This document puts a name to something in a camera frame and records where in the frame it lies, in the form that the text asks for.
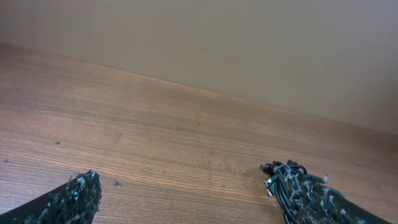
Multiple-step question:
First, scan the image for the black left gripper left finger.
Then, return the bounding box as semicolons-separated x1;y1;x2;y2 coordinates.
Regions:
1;170;102;224

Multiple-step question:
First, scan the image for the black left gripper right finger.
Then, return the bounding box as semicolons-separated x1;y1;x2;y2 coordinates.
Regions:
281;176;388;224

